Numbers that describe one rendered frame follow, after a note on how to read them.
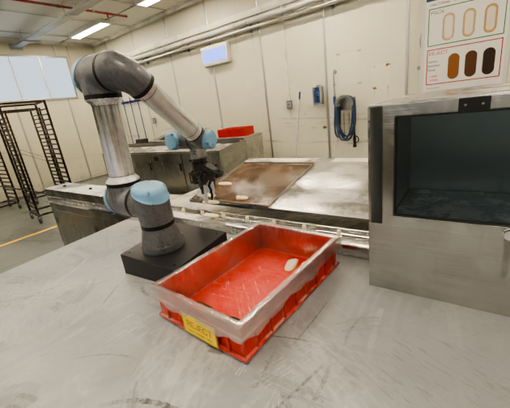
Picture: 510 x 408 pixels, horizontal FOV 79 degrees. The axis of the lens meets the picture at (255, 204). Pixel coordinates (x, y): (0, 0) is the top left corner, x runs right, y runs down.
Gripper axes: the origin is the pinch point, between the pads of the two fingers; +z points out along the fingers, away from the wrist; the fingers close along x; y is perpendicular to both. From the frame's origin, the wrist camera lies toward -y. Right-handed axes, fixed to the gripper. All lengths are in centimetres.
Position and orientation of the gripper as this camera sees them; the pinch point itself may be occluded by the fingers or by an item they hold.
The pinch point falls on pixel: (210, 199)
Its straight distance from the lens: 147.5
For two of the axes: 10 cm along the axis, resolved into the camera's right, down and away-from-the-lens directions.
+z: 1.3, 9.4, 3.0
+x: -5.3, 3.3, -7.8
